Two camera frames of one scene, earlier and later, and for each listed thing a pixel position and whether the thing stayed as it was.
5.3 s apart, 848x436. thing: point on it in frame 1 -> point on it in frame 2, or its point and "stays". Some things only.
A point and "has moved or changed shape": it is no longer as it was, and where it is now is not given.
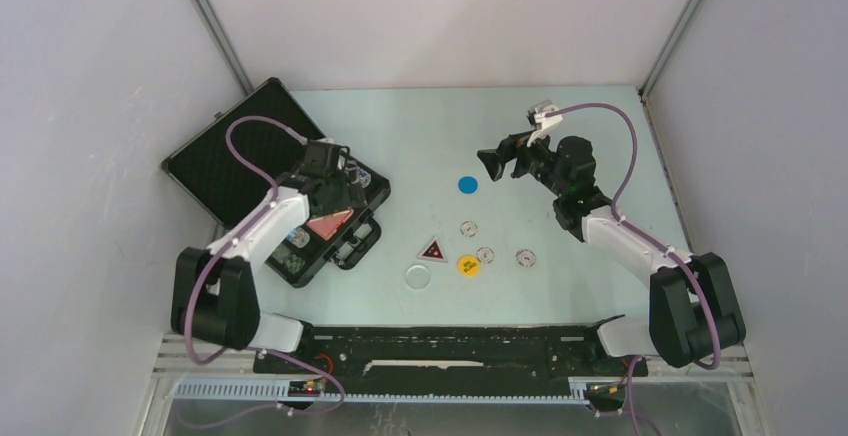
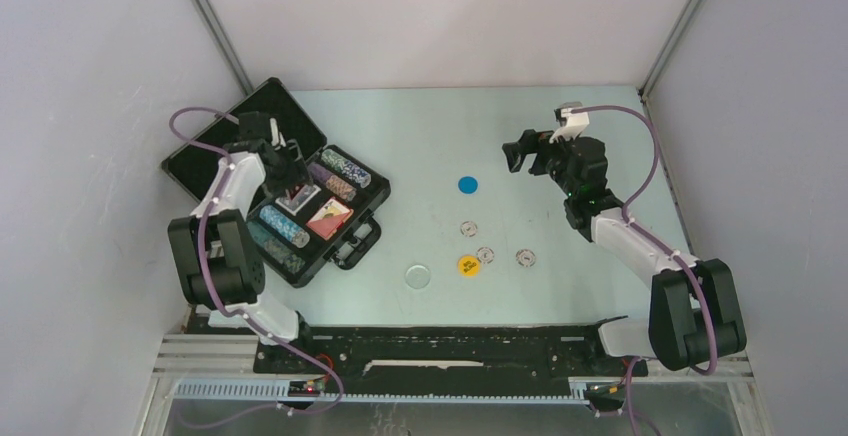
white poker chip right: x=525 y=258 stays
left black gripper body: x=342 y=197 -> x=291 y=170
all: x=433 y=252 has moved or changed shape
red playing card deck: x=329 y=225 stays
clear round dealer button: x=417 y=276 stays
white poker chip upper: x=468 y=229 stays
